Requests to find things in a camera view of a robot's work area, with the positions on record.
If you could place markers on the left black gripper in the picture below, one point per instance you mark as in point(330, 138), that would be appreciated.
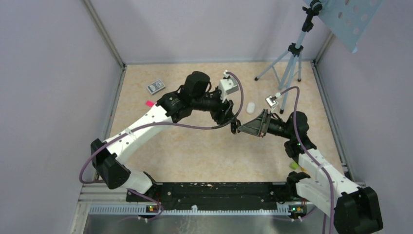
point(225, 117)

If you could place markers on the white cable duct rail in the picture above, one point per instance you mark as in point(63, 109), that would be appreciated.
point(112, 209)

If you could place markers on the perforated grey metal plate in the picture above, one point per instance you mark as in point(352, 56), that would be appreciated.
point(346, 19)

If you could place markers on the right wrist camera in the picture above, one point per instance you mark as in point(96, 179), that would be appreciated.
point(272, 101)

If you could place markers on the grey playing card box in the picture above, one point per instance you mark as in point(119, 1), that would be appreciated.
point(156, 87)

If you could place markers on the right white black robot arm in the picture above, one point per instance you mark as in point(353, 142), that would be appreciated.
point(353, 209)

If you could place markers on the small black case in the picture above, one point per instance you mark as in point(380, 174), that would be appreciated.
point(234, 127)

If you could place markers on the white earbud charging case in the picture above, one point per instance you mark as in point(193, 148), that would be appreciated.
point(250, 108)

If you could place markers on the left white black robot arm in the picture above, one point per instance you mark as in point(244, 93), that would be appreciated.
point(108, 157)

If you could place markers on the pink rectangular block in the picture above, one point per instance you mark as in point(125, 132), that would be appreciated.
point(150, 103)

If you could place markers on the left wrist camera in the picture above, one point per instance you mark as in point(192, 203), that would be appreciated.
point(227, 85)

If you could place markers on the green cube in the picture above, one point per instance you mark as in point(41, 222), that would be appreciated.
point(294, 165)

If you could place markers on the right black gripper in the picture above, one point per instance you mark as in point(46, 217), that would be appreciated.
point(258, 126)

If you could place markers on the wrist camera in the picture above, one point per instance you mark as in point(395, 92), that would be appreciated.
point(227, 85)
point(272, 101)

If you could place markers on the grey camera tripod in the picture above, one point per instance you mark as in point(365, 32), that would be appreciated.
point(295, 49)

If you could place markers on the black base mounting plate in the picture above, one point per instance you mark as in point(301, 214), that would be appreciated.
point(226, 196)

